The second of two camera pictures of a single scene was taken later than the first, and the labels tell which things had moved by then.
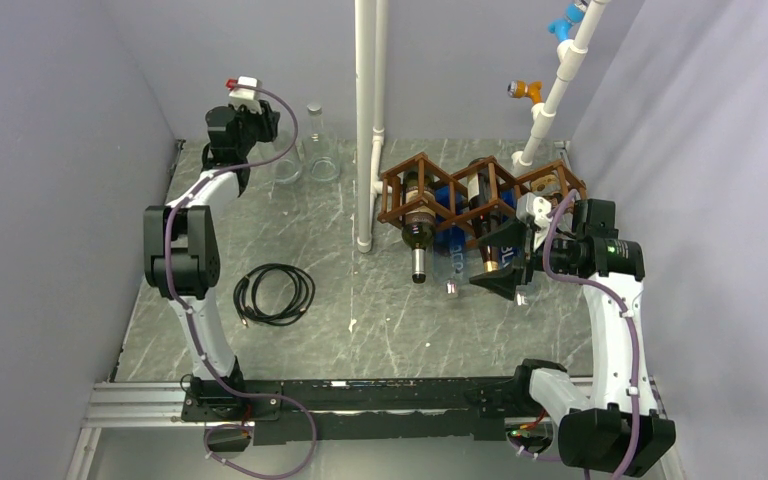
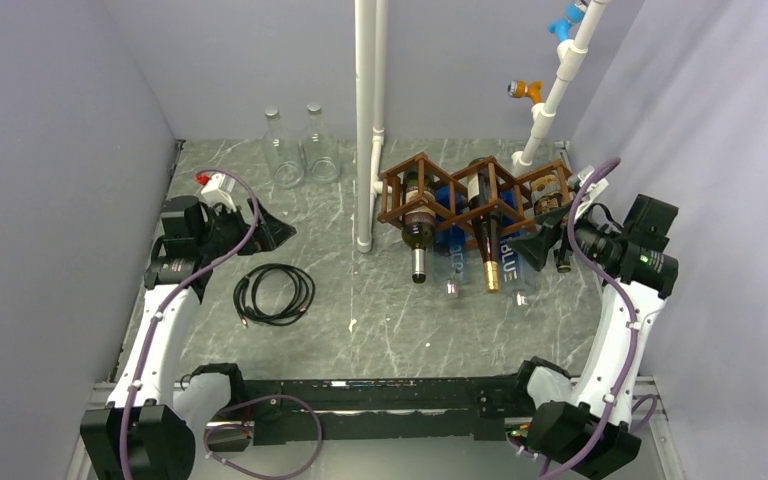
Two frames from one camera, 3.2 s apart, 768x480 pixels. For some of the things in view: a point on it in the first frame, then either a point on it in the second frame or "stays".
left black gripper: (268, 120) → (270, 232)
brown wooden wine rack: (474, 198) stays
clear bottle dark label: (323, 150) stays
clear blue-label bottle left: (451, 262) stays
